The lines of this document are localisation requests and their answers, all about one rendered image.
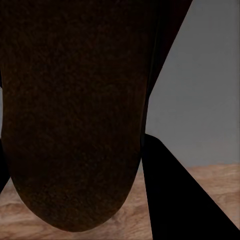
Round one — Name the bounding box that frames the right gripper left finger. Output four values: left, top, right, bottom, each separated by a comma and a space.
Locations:
0, 139, 11, 193

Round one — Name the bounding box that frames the sandal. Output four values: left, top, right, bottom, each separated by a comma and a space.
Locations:
0, 0, 192, 233

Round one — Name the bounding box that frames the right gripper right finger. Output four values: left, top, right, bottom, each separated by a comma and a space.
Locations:
141, 134, 240, 240

